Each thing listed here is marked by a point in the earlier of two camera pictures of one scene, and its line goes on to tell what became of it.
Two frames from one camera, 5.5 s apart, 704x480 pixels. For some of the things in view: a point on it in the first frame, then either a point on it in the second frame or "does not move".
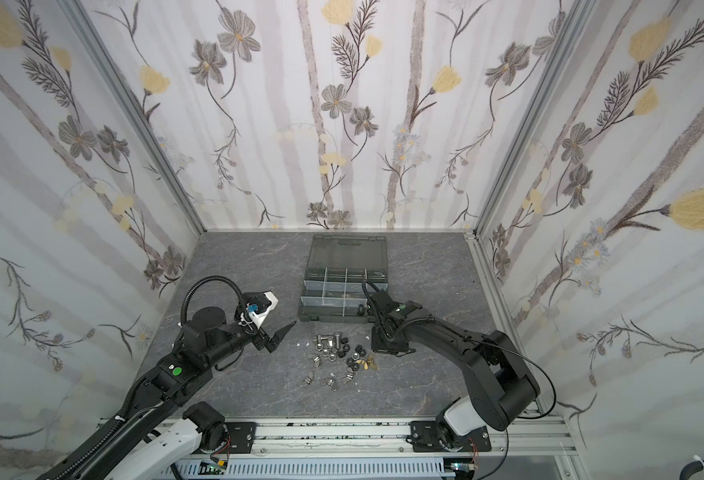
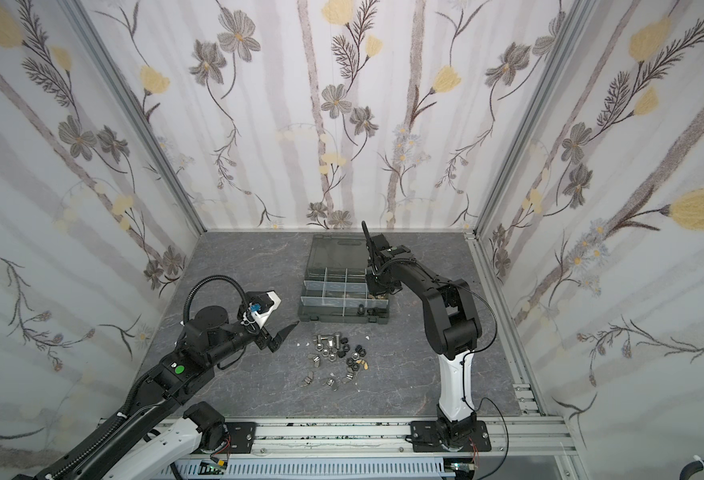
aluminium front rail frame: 535,436 does not move
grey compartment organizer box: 336,267 does not move
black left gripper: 260,340 does not move
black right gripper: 382,324 → 375,261
